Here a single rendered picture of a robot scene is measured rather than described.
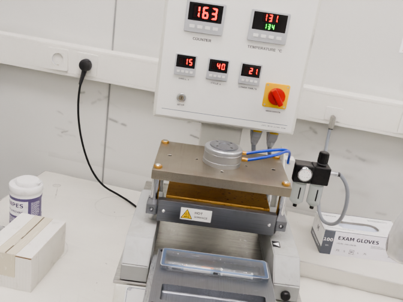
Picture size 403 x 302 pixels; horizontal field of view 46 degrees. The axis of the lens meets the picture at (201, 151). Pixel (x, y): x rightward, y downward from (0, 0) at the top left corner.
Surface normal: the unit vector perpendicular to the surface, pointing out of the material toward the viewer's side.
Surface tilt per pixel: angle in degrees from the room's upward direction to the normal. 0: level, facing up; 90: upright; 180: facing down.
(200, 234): 0
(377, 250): 90
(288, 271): 41
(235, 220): 90
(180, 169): 0
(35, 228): 1
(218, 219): 90
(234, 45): 90
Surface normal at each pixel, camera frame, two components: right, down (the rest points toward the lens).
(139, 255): 0.09, -0.49
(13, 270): -0.15, 0.30
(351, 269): 0.14, -0.93
